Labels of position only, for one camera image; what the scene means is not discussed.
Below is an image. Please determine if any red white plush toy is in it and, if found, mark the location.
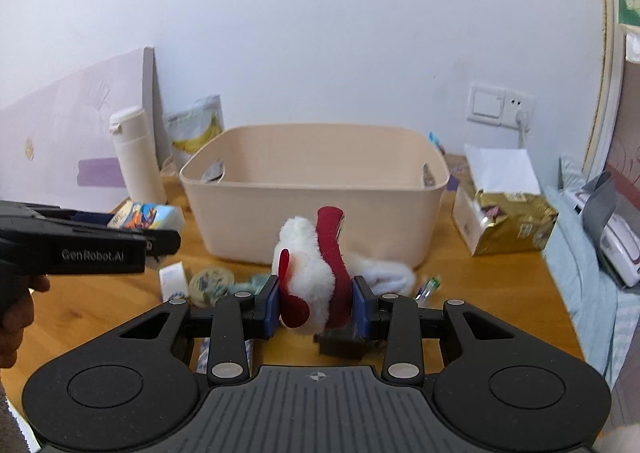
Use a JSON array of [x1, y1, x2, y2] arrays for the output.
[[272, 206, 352, 335]]

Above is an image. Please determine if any person's left hand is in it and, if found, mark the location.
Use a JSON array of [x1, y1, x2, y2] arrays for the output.
[[0, 275, 50, 369]]

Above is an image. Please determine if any green pen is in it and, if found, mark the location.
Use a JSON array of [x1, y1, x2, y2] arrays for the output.
[[414, 275, 442, 307]]

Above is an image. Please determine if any teal patterned cloth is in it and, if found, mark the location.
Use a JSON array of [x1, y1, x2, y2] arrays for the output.
[[228, 273, 270, 296]]

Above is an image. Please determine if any white fluffy sock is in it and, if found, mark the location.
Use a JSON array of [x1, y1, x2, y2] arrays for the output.
[[343, 253, 416, 296]]

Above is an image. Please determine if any round tin with print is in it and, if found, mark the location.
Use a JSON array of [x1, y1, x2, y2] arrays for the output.
[[188, 267, 234, 308]]

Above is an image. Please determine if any small white card box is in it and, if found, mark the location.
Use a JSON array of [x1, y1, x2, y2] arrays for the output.
[[158, 262, 189, 303]]

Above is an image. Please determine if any black cartoon card box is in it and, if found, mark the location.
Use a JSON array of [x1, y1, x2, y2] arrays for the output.
[[314, 324, 380, 361]]

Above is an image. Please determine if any beige plastic storage bin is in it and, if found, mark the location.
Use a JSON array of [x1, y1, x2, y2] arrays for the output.
[[179, 124, 449, 267]]

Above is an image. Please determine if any banana chips bag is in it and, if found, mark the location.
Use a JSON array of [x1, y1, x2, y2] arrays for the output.
[[163, 95, 224, 169]]

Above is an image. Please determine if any cream thermos bottle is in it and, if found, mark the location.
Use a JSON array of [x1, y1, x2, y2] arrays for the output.
[[108, 106, 167, 204]]

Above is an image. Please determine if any gold foil snack bag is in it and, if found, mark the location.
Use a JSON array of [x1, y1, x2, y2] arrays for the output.
[[472, 191, 558, 256]]

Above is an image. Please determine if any blue toy on table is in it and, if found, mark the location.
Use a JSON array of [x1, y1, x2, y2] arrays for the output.
[[427, 132, 446, 155]]

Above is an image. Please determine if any light blue bedding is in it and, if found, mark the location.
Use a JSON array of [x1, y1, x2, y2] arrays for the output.
[[542, 154, 640, 386]]

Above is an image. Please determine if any white pink device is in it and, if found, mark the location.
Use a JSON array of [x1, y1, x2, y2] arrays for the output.
[[564, 184, 639, 288]]

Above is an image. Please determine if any white wall switch socket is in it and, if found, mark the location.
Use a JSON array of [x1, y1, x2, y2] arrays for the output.
[[466, 82, 535, 129]]

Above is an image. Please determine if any grey strap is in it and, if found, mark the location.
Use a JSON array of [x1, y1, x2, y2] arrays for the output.
[[580, 171, 620, 244]]

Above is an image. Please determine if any white plug and cable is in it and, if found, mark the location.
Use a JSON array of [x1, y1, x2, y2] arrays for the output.
[[514, 108, 534, 150]]

